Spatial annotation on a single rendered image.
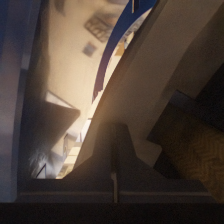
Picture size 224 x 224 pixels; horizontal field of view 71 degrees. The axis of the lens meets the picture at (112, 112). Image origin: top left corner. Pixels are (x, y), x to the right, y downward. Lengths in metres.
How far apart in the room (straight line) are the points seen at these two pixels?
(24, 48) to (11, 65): 0.02
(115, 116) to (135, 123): 0.02
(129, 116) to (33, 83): 0.12
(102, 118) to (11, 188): 0.16
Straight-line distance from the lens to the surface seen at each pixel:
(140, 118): 0.15
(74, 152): 9.98
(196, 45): 0.35
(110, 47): 2.04
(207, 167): 0.25
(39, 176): 0.33
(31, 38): 0.19
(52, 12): 0.22
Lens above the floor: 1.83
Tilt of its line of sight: 15 degrees up
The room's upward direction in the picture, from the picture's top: 179 degrees counter-clockwise
